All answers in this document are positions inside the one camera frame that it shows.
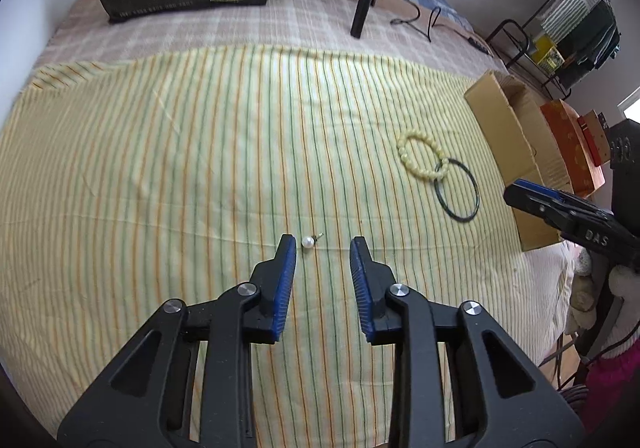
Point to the striped hanging cloth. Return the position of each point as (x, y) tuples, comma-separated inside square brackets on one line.
[(560, 17)]

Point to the plaid bed sheet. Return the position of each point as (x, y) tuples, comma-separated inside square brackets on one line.
[(393, 28)]

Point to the right gloved hand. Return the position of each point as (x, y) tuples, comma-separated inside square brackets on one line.
[(604, 307)]

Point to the pink sleeve forearm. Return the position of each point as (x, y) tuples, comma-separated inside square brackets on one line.
[(606, 381)]

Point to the white pearl earring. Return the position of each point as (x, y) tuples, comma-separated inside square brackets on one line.
[(309, 242)]

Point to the cardboard box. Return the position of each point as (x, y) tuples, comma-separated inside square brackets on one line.
[(523, 146)]

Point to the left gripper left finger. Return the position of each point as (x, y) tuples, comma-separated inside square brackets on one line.
[(185, 377)]

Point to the dark hanging clothes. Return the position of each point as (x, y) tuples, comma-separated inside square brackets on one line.
[(589, 46)]

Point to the black clothes rack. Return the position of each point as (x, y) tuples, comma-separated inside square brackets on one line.
[(514, 44)]

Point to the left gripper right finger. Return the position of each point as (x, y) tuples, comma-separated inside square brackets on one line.
[(459, 378)]

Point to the dark green bangle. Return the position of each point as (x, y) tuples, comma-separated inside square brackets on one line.
[(449, 193)]

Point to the orange box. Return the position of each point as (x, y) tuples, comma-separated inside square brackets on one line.
[(586, 177)]

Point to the yellow striped cloth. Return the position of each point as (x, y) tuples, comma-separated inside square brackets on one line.
[(172, 176)]

